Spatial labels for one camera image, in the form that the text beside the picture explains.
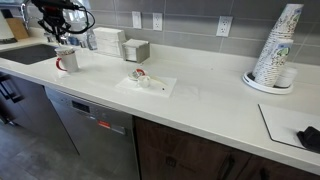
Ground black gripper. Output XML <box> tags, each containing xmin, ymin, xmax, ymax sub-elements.
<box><xmin>37</xmin><ymin>4</ymin><xmax>69</xmax><ymax>45</ymax></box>

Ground small white plastic cup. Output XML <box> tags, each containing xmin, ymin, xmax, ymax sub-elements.
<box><xmin>137</xmin><ymin>75</ymin><xmax>153</xmax><ymax>89</ymax></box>

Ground short printed paper cup stack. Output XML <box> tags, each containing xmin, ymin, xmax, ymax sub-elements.
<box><xmin>254</xmin><ymin>37</ymin><xmax>295</xmax><ymax>88</ymax></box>

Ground tall printed paper cup stack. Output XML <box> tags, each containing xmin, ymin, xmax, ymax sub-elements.
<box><xmin>251</xmin><ymin>3</ymin><xmax>305</xmax><ymax>81</ymax></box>

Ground white cup lid stack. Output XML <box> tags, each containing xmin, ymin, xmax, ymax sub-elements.
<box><xmin>275</xmin><ymin>66</ymin><xmax>298</xmax><ymax>89</ymax></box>

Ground black cloth object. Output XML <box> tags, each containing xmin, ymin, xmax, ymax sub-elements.
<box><xmin>296</xmin><ymin>125</ymin><xmax>320</xmax><ymax>151</ymax></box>

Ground small blue item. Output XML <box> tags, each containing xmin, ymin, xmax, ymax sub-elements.
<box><xmin>67</xmin><ymin>34</ymin><xmax>84</xmax><ymax>48</ymax></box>

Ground dark kitchen sink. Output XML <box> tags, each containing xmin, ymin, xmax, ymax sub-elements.
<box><xmin>0</xmin><ymin>43</ymin><xmax>58</xmax><ymax>66</ymax></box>

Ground clear plastic water bottle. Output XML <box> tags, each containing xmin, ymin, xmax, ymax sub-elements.
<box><xmin>85</xmin><ymin>27</ymin><xmax>99</xmax><ymax>52</ymax></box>

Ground wooden cutting board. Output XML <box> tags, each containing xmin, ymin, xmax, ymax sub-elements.
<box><xmin>5</xmin><ymin>16</ymin><xmax>31</xmax><ymax>41</ymax></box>

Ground white paper napkin stack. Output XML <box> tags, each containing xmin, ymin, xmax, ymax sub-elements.
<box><xmin>92</xmin><ymin>26</ymin><xmax>127</xmax><ymax>58</ymax></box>

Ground white appliance black base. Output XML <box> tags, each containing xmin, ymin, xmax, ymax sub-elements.
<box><xmin>0</xmin><ymin>9</ymin><xmax>18</xmax><ymax>45</ymax></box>

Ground grey napkin dispenser box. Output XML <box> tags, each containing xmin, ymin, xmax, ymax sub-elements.
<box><xmin>121</xmin><ymin>38</ymin><xmax>151</xmax><ymax>65</ymax></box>

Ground small white sauce bowl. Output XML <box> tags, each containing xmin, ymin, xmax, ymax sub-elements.
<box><xmin>127</xmin><ymin>68</ymin><xmax>148</xmax><ymax>82</ymax></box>

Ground red soy sauce packet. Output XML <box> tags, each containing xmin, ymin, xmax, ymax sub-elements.
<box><xmin>134</xmin><ymin>68</ymin><xmax>147</xmax><ymax>77</ymax></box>

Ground stainless steel dishwasher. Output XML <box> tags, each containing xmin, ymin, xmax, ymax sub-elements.
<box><xmin>44</xmin><ymin>86</ymin><xmax>141</xmax><ymax>180</ymax></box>

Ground white paper sheet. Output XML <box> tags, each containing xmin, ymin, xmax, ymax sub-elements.
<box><xmin>115</xmin><ymin>73</ymin><xmax>178</xmax><ymax>99</ymax></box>

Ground dark wood cabinet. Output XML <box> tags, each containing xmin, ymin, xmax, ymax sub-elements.
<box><xmin>132</xmin><ymin>115</ymin><xmax>320</xmax><ymax>180</ymax></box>

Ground round white tray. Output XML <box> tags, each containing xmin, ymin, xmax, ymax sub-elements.
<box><xmin>241</xmin><ymin>70</ymin><xmax>295</xmax><ymax>96</ymax></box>

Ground white mat dark edge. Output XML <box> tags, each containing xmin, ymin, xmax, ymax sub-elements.
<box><xmin>257</xmin><ymin>103</ymin><xmax>320</xmax><ymax>155</ymax></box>

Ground white mug red handle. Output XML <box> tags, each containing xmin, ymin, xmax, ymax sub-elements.
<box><xmin>54</xmin><ymin>46</ymin><xmax>80</xmax><ymax>74</ymax></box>

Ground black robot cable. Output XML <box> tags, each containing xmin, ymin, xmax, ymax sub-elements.
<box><xmin>37</xmin><ymin>4</ymin><xmax>97</xmax><ymax>36</ymax></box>

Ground white light switch plate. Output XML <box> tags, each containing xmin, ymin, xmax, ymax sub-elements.
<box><xmin>131</xmin><ymin>10</ymin><xmax>143</xmax><ymax>30</ymax></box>

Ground grey cabinet black handles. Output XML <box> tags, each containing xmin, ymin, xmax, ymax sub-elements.
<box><xmin>0</xmin><ymin>71</ymin><xmax>80</xmax><ymax>156</ymax></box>

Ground white wall power outlet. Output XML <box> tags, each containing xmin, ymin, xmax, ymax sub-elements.
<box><xmin>215</xmin><ymin>15</ymin><xmax>234</xmax><ymax>38</ymax></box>
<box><xmin>152</xmin><ymin>12</ymin><xmax>164</xmax><ymax>32</ymax></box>

